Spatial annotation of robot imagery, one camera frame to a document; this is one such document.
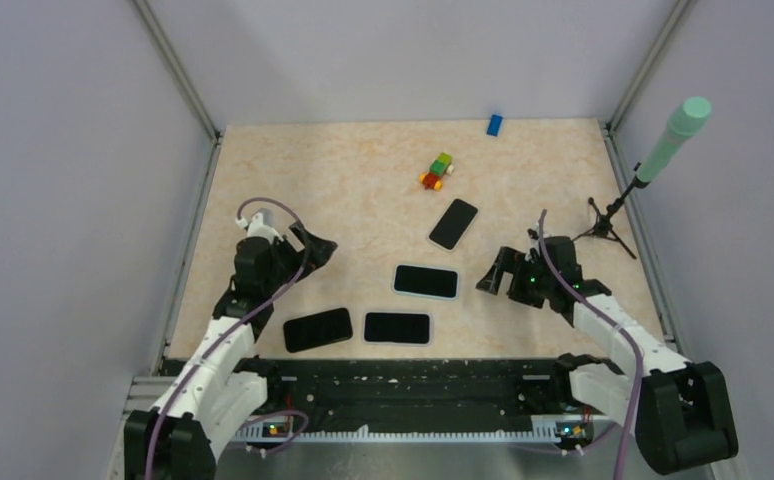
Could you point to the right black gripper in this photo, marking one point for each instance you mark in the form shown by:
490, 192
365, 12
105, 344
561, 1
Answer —
513, 261

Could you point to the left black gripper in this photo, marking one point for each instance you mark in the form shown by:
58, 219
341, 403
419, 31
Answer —
318, 252

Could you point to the black phone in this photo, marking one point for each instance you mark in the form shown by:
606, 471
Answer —
317, 330
453, 224

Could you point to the light blue phone case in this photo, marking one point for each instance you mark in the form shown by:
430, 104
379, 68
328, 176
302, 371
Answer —
425, 281

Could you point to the lavender phone case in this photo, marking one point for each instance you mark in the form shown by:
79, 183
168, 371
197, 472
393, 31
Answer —
399, 328

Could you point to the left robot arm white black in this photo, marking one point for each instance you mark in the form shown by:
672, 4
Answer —
186, 430

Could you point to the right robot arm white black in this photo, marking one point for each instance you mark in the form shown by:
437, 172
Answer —
678, 411

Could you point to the black tripod stand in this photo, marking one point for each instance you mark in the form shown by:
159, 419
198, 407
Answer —
603, 227

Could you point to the colourful toy block car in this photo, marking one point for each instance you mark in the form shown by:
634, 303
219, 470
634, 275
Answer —
441, 167

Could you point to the blue toy brick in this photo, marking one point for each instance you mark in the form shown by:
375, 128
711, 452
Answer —
494, 125

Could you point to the mint green microphone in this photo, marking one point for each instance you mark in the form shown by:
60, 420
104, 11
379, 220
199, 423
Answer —
684, 123

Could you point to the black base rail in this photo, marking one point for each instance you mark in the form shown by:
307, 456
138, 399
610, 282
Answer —
425, 396

